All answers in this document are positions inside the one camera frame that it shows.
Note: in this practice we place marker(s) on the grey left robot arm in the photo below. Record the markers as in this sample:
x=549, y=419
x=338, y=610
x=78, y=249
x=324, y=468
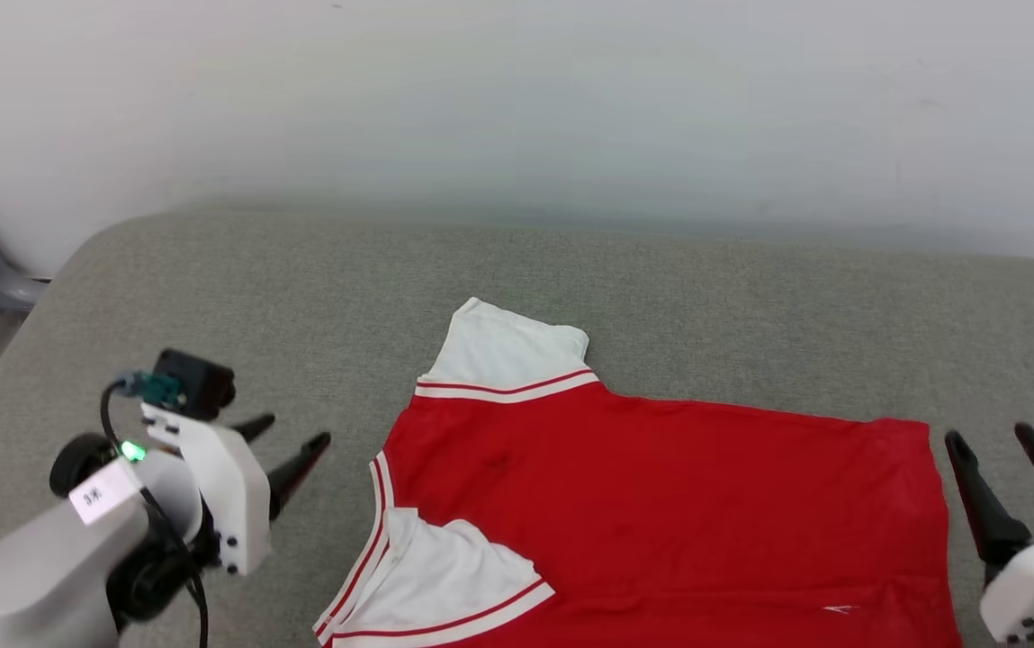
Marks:
x=31, y=576

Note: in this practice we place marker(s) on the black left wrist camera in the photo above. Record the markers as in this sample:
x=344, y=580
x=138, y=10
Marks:
x=197, y=382

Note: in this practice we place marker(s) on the red and white shirt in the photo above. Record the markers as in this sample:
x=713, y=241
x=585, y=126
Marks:
x=660, y=504

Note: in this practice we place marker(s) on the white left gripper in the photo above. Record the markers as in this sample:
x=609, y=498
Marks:
x=233, y=495

